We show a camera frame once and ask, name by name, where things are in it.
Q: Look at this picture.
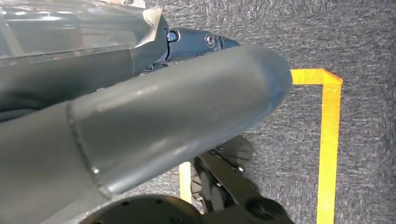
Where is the black round robot housing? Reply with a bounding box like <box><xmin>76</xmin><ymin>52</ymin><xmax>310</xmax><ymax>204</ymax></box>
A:
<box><xmin>78</xmin><ymin>194</ymin><xmax>205</xmax><ymax>224</ymax></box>

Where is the yellow floor tape square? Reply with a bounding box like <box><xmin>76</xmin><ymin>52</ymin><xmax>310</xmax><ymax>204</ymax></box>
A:
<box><xmin>178</xmin><ymin>68</ymin><xmax>343</xmax><ymax>224</ymax></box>

